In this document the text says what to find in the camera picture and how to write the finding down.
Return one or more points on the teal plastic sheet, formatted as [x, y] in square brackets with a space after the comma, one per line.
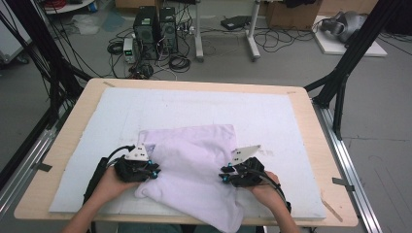
[113, 21]

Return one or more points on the person's left hand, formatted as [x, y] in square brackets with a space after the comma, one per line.
[111, 189]

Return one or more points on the pale pink towel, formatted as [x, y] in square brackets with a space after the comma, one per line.
[194, 181]

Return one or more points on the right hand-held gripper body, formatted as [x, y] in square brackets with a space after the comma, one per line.
[249, 171]

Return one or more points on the wide black computer tower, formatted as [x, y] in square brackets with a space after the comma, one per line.
[145, 32]

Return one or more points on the black frame post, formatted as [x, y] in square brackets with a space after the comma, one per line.
[42, 42]
[356, 45]

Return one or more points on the thin wooden stick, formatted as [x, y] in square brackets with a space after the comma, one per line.
[332, 209]

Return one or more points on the grey headset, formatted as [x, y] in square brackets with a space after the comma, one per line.
[351, 22]

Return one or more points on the white foam mat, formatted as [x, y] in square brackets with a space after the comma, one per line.
[243, 110]

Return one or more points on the clear plastic bag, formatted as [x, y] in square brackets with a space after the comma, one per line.
[85, 24]

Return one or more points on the white desk frame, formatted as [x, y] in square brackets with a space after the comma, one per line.
[198, 32]

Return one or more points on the narrow black computer tower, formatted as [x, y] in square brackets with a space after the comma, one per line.
[168, 29]

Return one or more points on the black flat device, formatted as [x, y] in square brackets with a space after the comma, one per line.
[234, 22]

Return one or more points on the white power supply unit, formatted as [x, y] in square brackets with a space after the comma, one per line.
[129, 50]

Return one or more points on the aluminium rail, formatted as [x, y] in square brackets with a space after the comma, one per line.
[32, 155]
[346, 168]

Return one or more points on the large cardboard box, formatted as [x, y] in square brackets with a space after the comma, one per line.
[291, 17]

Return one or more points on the white floor board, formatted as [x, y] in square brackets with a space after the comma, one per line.
[330, 48]

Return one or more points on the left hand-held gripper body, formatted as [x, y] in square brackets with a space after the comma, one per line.
[137, 155]

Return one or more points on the grey tape piece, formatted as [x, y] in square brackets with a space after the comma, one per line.
[43, 167]
[341, 183]

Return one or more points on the person's right hand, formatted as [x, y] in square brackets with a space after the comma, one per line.
[268, 194]

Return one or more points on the white round table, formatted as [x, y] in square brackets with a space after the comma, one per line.
[71, 8]

